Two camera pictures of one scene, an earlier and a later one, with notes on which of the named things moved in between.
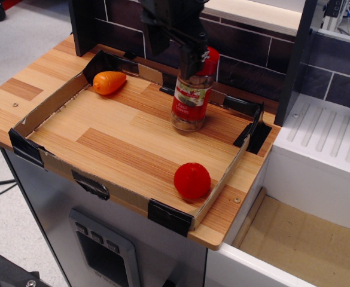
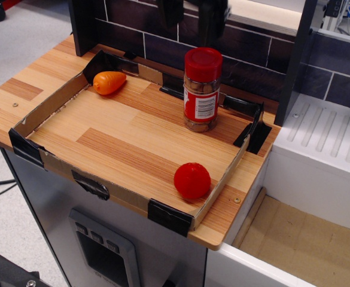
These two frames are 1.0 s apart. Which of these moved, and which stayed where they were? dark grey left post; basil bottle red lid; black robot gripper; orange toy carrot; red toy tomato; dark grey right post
Moved: basil bottle red lid; black robot gripper
Stayed: red toy tomato; orange toy carrot; dark grey left post; dark grey right post
